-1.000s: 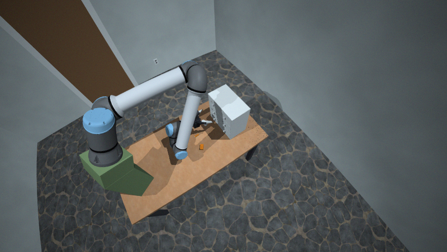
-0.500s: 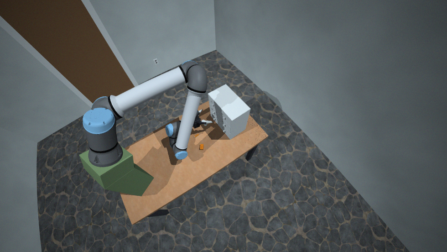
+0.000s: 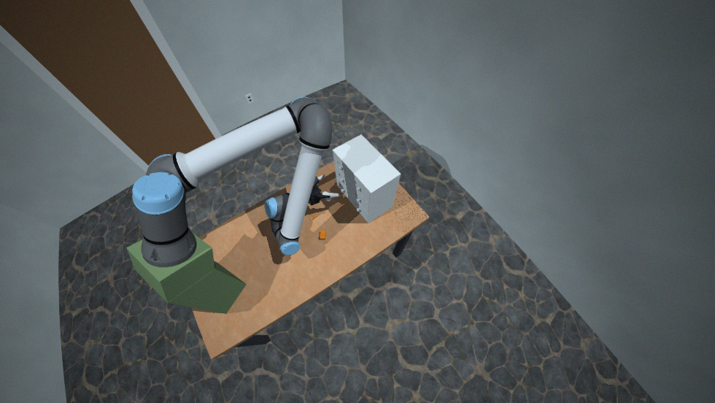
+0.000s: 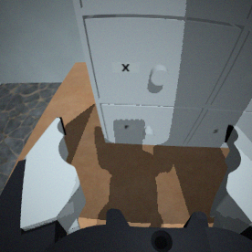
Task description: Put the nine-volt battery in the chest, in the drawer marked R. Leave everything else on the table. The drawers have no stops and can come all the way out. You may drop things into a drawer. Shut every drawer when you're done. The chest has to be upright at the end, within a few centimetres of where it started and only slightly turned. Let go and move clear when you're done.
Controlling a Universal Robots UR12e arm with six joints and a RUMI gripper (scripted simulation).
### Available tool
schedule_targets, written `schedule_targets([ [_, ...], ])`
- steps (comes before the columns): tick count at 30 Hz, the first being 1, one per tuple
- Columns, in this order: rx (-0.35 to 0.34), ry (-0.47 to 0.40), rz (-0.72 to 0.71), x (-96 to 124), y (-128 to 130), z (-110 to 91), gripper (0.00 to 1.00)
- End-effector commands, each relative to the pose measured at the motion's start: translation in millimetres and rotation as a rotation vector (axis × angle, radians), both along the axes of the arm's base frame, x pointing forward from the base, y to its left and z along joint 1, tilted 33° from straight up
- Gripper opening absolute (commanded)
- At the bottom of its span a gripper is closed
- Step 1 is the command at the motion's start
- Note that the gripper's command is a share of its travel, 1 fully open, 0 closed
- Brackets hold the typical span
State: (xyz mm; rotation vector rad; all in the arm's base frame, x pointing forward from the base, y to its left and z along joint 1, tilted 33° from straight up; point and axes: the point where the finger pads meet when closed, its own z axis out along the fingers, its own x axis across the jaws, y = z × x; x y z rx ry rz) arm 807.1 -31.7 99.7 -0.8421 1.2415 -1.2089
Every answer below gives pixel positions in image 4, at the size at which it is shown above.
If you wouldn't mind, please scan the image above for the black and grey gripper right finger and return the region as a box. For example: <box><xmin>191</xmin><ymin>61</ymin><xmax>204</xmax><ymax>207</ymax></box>
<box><xmin>210</xmin><ymin>125</ymin><xmax>252</xmax><ymax>240</ymax></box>

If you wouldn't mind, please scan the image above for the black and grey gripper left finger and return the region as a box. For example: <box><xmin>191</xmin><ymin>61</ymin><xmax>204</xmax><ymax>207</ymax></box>
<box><xmin>0</xmin><ymin>117</ymin><xmax>86</xmax><ymax>252</ymax></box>

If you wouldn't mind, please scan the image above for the white chest of drawers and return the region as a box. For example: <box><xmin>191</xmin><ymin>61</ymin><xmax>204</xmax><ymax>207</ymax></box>
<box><xmin>73</xmin><ymin>0</ymin><xmax>252</xmax><ymax>148</ymax></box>

